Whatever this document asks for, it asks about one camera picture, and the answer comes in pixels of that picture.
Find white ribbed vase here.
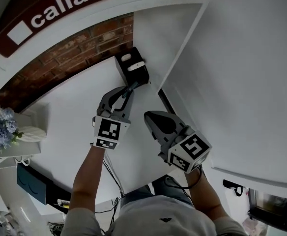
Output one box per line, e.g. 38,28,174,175
18,125,47,143

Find hand-held gripper grey camera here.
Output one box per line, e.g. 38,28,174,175
97,109,117,119
174,126,196,142

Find person's right forearm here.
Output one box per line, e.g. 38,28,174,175
184,165,229,222

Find black box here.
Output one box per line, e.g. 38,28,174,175
45,180,73,215

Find right hand-held gripper grey camera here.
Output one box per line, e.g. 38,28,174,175
174,126,196,142

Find white mug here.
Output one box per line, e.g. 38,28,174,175
14,156,31,166

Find brown wooden organizer box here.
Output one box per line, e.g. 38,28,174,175
114,47,150,87

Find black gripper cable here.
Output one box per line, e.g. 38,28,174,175
94,157,124,228
164,166,203,190

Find person's white t-shirt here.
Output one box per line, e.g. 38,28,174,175
59,195,247,236

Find dark red lettered book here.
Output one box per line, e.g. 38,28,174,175
0,0,205,59

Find person's blue jeans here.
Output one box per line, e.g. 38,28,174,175
120,175,196,207

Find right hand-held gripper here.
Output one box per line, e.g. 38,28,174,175
144,110,213,175

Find left hand-held gripper grey camera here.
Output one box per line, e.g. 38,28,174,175
97,109,117,119

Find white desk with drawers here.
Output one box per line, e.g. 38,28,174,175
30,55,191,216

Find dark teal box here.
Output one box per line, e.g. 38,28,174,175
16,163,48,206

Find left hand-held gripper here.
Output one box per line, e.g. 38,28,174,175
91,85,136,151

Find white remote control with display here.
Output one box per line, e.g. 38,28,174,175
127,61,145,72

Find blue artificial flowers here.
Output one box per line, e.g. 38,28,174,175
0,107,24,152

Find black framed glass table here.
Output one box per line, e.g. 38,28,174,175
247,187,287,232

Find white shelf unit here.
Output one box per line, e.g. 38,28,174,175
0,0,212,157

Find person's left forearm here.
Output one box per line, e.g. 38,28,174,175
69,145,107,212

